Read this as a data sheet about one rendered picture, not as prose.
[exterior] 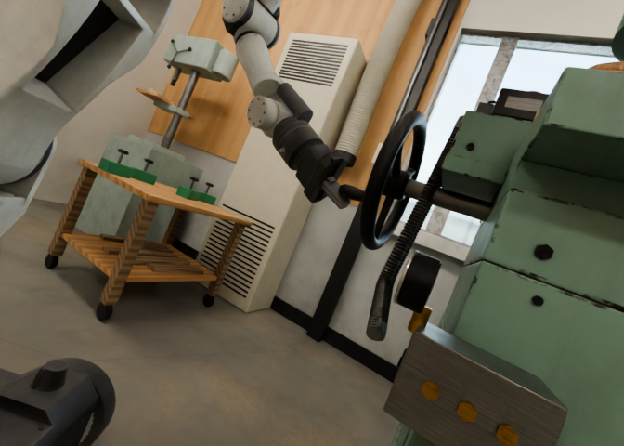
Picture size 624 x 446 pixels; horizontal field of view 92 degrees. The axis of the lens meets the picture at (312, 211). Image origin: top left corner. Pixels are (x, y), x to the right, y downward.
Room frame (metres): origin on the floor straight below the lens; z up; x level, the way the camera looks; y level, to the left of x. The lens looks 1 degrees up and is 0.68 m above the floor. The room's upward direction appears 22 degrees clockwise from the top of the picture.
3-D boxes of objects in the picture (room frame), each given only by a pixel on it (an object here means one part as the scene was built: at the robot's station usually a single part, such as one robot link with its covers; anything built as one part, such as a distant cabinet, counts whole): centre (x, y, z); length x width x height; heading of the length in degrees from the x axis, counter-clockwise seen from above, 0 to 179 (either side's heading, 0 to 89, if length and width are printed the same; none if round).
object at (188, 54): (2.23, 1.19, 0.79); 0.62 x 0.48 x 1.58; 67
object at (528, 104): (0.55, -0.27, 0.99); 0.13 x 0.11 x 0.06; 154
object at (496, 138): (0.55, -0.27, 0.91); 0.15 x 0.14 x 0.09; 154
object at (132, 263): (1.55, 0.69, 0.32); 0.66 x 0.57 x 0.64; 153
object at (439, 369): (0.29, -0.20, 0.58); 0.12 x 0.08 x 0.08; 64
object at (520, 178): (0.49, -0.39, 0.82); 0.40 x 0.21 x 0.04; 154
